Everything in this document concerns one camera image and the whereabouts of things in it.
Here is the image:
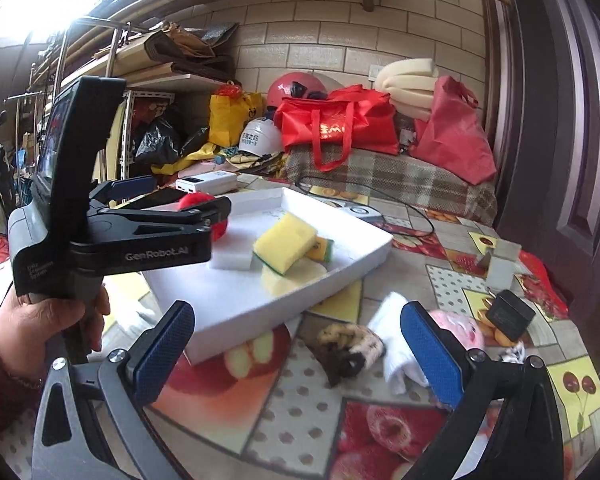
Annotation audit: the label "red printed bag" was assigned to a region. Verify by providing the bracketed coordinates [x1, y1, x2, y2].
[517, 251, 571, 321]

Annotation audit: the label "white tray box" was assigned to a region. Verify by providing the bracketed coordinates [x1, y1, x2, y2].
[142, 186, 395, 367]

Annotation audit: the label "white cloth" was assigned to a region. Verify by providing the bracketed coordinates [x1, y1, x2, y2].
[367, 291, 433, 397]

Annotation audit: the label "red tote bag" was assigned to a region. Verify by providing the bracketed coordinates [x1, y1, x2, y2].
[274, 85, 401, 173]

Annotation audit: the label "yellow bag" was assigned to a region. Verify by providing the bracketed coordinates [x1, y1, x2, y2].
[207, 87, 265, 148]

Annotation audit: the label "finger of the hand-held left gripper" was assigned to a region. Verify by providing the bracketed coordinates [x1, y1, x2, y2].
[87, 176, 158, 207]
[86, 196, 232, 242]

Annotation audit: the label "red cloth bag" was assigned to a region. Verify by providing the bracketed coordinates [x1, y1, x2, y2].
[410, 75, 498, 186]

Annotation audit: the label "dark purple door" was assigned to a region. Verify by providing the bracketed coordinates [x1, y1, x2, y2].
[475, 0, 600, 311]

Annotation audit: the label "white round device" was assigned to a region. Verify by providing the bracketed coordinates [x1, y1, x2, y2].
[337, 202, 381, 221]

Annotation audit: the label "black cable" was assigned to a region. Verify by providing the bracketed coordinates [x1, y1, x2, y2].
[297, 175, 436, 238]

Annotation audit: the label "cream foam pads stack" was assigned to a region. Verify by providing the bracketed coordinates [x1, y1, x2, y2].
[373, 58, 453, 122]

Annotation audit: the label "brown plush toy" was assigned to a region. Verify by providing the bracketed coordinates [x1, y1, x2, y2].
[300, 324, 387, 387]

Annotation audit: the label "red helmet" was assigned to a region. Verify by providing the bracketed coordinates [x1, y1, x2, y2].
[266, 71, 341, 111]

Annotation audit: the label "metal shelf rack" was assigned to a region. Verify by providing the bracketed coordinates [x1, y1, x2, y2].
[30, 17, 221, 181]

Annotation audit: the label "plaid covered bench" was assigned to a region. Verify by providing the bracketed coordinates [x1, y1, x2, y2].
[285, 147, 498, 226]

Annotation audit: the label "fruit print tablecloth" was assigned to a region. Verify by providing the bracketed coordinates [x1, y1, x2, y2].
[0, 172, 600, 480]

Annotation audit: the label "person's left hand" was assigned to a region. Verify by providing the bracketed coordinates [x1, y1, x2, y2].
[0, 282, 112, 391]

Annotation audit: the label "yellow cloth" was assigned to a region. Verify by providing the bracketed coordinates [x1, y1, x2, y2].
[152, 142, 241, 176]

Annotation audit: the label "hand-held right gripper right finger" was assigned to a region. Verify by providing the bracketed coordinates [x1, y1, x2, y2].
[400, 300, 566, 480]

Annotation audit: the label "black flat device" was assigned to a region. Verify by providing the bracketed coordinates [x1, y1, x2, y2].
[125, 187, 186, 210]

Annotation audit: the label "black charger cube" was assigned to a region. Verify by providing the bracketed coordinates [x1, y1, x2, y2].
[486, 289, 537, 342]

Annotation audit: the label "small black white plush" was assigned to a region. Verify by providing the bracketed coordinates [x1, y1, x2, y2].
[497, 340, 526, 363]

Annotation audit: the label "orange green sponge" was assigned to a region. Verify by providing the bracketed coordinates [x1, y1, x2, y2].
[305, 235, 335, 263]

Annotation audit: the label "yellow sponge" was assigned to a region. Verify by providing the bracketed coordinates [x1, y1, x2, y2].
[252, 211, 318, 277]

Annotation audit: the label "pink plush toy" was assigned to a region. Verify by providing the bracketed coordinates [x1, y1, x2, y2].
[427, 309, 487, 348]

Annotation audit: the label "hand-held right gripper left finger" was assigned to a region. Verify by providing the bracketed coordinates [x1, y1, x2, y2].
[32, 300, 196, 480]

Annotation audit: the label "white helmet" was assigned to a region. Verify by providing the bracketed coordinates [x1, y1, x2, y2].
[237, 117, 283, 158]

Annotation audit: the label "white power bank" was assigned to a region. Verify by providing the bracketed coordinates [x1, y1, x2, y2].
[175, 170, 238, 196]

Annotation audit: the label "white foam block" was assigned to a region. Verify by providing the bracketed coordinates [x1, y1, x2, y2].
[207, 212, 261, 271]

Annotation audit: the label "red plush ball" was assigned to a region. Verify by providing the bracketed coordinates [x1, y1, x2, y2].
[179, 192, 229, 240]

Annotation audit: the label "black plastic bag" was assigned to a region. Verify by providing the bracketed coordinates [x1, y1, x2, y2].
[132, 115, 183, 166]

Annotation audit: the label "brown folded bags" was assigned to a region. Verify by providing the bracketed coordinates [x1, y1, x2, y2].
[145, 22, 241, 83]

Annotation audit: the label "person's left forearm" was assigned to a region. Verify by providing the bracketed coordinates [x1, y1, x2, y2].
[0, 310, 43, 441]

